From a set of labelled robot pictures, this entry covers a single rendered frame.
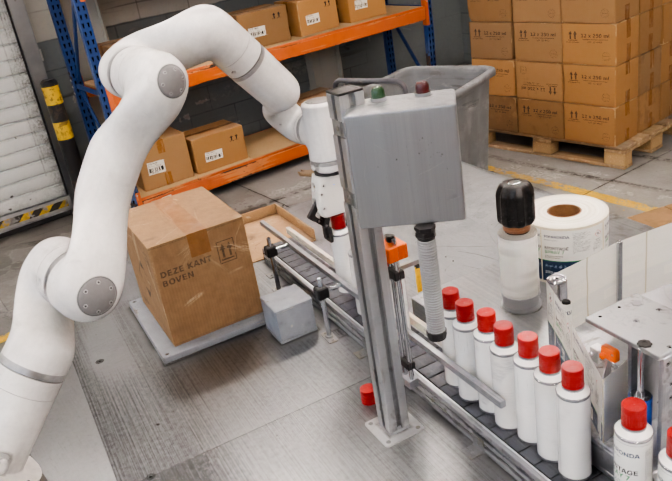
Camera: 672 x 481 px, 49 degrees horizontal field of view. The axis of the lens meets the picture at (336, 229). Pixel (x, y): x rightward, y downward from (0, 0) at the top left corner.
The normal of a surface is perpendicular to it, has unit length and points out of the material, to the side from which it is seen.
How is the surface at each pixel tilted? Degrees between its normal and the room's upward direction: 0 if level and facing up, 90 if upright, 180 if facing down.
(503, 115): 90
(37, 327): 35
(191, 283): 90
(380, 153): 90
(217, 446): 0
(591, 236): 90
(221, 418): 0
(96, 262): 67
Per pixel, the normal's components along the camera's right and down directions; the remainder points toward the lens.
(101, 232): 0.59, -0.21
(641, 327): -0.15, -0.90
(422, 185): -0.12, 0.42
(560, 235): -0.37, 0.43
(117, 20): 0.57, 0.25
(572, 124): -0.75, 0.37
